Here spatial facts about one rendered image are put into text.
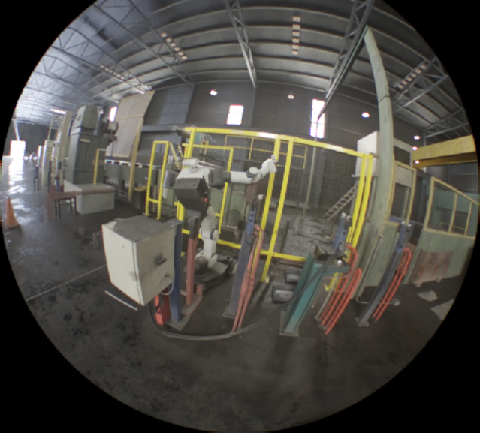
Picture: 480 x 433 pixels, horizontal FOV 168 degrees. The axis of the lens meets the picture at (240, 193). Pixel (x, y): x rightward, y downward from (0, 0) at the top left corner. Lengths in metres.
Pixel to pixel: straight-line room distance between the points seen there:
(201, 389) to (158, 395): 0.28
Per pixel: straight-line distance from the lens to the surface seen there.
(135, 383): 1.38
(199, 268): 1.78
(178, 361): 1.41
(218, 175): 1.23
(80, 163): 4.88
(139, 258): 0.77
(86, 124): 5.00
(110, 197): 4.58
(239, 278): 1.39
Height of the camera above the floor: 1.29
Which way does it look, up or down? 6 degrees down
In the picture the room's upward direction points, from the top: 9 degrees clockwise
